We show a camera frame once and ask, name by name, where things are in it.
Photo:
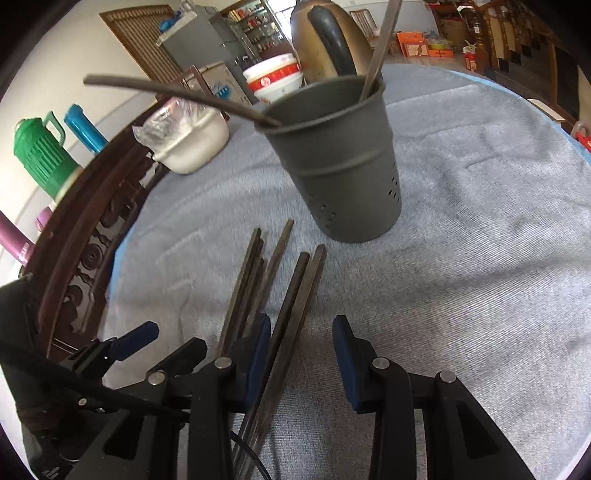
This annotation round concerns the blue table cover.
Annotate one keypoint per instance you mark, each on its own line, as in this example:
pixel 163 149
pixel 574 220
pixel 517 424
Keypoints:
pixel 122 258

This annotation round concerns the orange cardboard box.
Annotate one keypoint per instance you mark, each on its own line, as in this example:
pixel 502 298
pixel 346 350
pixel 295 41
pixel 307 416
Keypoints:
pixel 411 44

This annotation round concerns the cardboard box with blue print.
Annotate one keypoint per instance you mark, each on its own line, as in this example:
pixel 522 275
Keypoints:
pixel 221 85

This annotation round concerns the white plastic basin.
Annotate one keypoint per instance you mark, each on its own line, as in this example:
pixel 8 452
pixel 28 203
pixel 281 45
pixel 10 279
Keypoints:
pixel 194 147

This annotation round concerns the light wooden chair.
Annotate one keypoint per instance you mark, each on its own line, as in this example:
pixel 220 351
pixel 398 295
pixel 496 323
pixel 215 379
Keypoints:
pixel 364 23

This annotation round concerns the red banded white bowl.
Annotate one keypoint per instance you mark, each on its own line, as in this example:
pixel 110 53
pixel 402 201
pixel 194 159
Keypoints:
pixel 277 69

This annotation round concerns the purple flask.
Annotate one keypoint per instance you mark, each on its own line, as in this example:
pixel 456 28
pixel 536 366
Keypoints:
pixel 14 240

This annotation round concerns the brown slatted wooden door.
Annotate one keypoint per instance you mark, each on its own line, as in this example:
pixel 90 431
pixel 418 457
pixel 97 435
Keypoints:
pixel 134 32

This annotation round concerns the dark carved wooden chair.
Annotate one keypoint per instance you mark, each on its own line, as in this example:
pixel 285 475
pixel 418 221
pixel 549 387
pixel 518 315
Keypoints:
pixel 92 221

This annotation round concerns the clear plastic bag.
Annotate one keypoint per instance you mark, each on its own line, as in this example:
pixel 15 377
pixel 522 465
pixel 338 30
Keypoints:
pixel 166 122

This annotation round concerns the steel electric kettle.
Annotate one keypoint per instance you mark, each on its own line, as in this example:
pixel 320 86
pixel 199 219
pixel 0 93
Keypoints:
pixel 318 41

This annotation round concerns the shelf of bottles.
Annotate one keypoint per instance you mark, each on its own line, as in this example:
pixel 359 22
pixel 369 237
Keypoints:
pixel 258 27

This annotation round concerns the wooden staircase railing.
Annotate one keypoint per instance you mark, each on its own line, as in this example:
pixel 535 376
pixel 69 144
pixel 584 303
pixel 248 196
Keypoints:
pixel 508 41

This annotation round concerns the grey tablecloth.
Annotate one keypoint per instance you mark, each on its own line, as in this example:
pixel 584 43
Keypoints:
pixel 461 230

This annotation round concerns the dark wooden chopstick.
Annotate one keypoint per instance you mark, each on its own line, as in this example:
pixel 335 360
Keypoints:
pixel 288 309
pixel 307 295
pixel 257 290
pixel 240 295
pixel 274 258
pixel 253 281

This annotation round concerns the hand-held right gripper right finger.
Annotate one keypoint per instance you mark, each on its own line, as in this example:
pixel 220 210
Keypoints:
pixel 345 364

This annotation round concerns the small red container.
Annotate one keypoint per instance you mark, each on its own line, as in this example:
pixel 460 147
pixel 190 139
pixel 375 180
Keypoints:
pixel 470 60

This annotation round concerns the grey perforated utensil holder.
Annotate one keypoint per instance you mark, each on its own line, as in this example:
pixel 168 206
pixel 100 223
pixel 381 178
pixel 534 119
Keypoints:
pixel 341 175

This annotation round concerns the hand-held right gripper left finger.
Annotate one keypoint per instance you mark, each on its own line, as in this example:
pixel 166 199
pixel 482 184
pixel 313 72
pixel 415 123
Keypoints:
pixel 258 364

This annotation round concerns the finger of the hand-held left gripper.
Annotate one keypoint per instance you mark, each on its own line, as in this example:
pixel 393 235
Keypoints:
pixel 134 339
pixel 184 353

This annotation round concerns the white bowl with red emblem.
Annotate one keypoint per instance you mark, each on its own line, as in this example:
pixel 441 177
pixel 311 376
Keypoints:
pixel 272 90

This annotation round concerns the green thermos jug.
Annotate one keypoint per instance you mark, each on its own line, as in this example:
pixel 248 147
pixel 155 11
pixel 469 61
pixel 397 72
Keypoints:
pixel 41 152

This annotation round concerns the grey refrigerator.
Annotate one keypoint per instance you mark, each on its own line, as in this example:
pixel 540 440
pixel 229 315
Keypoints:
pixel 198 41

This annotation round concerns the blue thermos jug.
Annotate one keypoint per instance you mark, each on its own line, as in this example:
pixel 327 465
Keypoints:
pixel 85 129

